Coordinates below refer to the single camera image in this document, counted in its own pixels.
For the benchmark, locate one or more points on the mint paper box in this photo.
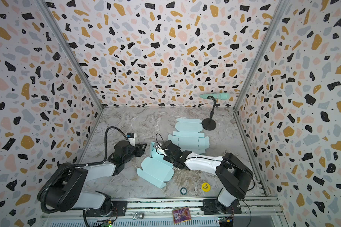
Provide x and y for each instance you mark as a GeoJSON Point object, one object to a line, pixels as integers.
{"type": "Point", "coordinates": [155, 170]}
{"type": "Point", "coordinates": [189, 136]}

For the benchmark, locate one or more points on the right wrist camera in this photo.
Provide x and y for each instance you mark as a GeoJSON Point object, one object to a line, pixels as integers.
{"type": "Point", "coordinates": [160, 149]}

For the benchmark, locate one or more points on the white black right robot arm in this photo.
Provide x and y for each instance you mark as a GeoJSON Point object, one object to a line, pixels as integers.
{"type": "Point", "coordinates": [234, 175]}

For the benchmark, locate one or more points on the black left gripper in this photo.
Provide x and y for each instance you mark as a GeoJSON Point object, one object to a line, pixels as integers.
{"type": "Point", "coordinates": [139, 149]}

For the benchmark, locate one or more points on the purple snack packet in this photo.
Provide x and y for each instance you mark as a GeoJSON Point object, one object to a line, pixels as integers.
{"type": "Point", "coordinates": [181, 215]}

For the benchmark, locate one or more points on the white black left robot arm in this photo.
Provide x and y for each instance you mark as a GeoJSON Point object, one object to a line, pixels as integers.
{"type": "Point", "coordinates": [64, 189]}

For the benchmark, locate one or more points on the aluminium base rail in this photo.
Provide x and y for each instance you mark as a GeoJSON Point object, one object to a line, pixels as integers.
{"type": "Point", "coordinates": [250, 212]}

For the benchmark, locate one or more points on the flat mint paper box blank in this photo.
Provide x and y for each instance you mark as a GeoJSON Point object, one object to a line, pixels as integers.
{"type": "Point", "coordinates": [189, 136]}

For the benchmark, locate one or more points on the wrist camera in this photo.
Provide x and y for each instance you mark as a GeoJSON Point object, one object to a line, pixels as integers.
{"type": "Point", "coordinates": [132, 138]}
{"type": "Point", "coordinates": [160, 149]}

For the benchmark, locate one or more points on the aluminium left corner post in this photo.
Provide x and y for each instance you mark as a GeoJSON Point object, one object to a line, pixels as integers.
{"type": "Point", "coordinates": [42, 6]}

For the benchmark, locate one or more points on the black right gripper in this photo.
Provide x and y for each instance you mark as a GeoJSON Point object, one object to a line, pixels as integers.
{"type": "Point", "coordinates": [166, 147]}

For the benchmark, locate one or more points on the aluminium right corner post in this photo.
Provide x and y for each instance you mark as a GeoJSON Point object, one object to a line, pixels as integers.
{"type": "Point", "coordinates": [280, 9]}

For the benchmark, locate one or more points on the aluminium corner post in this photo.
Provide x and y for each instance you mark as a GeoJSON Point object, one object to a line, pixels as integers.
{"type": "Point", "coordinates": [280, 9]}
{"type": "Point", "coordinates": [42, 6]}

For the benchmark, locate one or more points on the yellow round sticker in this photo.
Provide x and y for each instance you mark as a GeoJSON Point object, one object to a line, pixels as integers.
{"type": "Point", "coordinates": [206, 187]}

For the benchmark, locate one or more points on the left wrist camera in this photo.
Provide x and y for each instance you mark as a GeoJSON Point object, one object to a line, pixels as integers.
{"type": "Point", "coordinates": [132, 138]}

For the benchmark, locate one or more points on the black microphone stand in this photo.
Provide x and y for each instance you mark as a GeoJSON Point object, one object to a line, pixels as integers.
{"type": "Point", "coordinates": [209, 124]}

